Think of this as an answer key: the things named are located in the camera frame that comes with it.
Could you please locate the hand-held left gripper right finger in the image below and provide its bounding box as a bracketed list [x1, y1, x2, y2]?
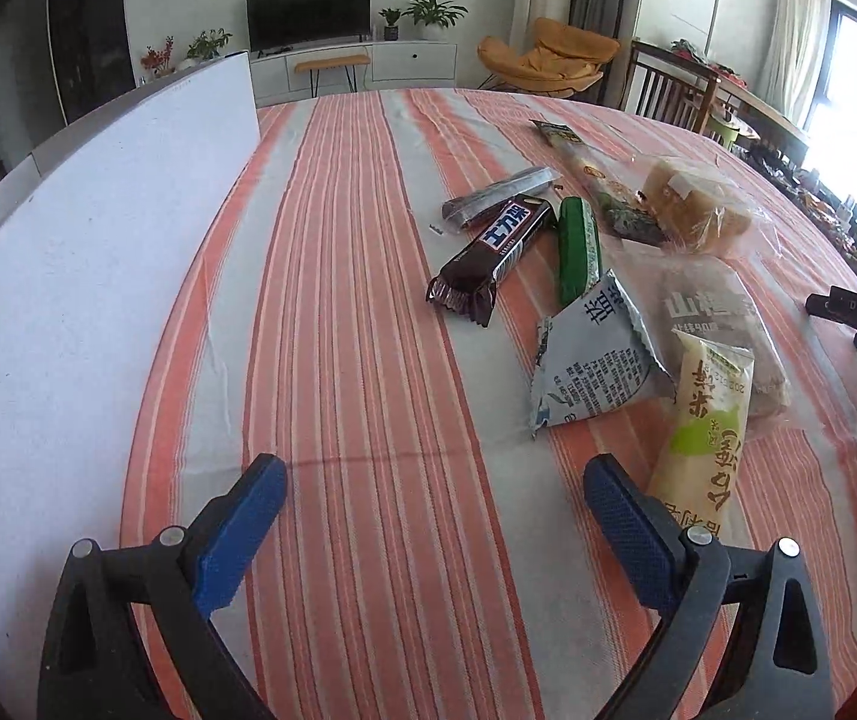
[582, 454, 838, 720]

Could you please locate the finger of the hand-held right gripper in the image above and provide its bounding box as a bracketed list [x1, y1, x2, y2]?
[805, 285, 857, 367]

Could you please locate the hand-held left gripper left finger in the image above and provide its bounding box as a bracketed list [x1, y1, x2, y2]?
[37, 454, 288, 720]

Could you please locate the bread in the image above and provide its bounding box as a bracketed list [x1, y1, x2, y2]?
[638, 155, 770, 256]

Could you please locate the brown chocolate bar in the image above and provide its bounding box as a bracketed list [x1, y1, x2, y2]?
[426, 195, 558, 329]

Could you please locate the clutter of small goods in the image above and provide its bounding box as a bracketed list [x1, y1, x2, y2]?
[743, 139, 857, 282]

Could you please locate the yellow green snack packet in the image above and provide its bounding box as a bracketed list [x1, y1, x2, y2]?
[645, 328, 755, 541]

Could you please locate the clear packet of brown slices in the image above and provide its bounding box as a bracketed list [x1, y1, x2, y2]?
[623, 251, 793, 428]

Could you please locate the white blue triangular packet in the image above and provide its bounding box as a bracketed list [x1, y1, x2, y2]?
[529, 268, 676, 434]

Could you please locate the wooden dining table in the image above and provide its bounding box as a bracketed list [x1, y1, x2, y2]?
[713, 75, 811, 162]

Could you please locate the orange striped tablecloth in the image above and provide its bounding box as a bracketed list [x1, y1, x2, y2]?
[119, 86, 857, 720]

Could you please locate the white curtain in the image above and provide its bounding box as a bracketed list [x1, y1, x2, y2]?
[758, 0, 826, 121]

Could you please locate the dark wooden chair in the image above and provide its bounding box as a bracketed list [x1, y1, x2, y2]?
[619, 41, 721, 134]

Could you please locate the long black gummy packet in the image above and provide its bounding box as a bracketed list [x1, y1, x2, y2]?
[531, 120, 665, 245]

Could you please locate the white board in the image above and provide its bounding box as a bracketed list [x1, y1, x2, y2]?
[0, 51, 260, 691]

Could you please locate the dark stick snack packet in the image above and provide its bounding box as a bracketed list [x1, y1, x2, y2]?
[441, 167, 557, 230]

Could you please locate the orange lounge chair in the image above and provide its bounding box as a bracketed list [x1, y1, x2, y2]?
[477, 17, 622, 97]

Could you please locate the wooden bench with metal legs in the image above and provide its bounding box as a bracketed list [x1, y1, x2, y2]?
[294, 54, 371, 97]

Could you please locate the red flower plant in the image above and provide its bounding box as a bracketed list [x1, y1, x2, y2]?
[139, 36, 176, 80]

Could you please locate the leafy potted plant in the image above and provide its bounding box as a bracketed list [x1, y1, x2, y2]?
[184, 28, 233, 65]

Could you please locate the white television cabinet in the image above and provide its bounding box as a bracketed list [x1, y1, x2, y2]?
[248, 41, 459, 107]

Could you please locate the large green potted plant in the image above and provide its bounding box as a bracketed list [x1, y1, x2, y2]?
[402, 0, 469, 42]

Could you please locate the dark bookcase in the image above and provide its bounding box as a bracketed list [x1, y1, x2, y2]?
[46, 0, 136, 125]

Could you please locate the black television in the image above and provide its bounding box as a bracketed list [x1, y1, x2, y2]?
[246, 0, 371, 53]

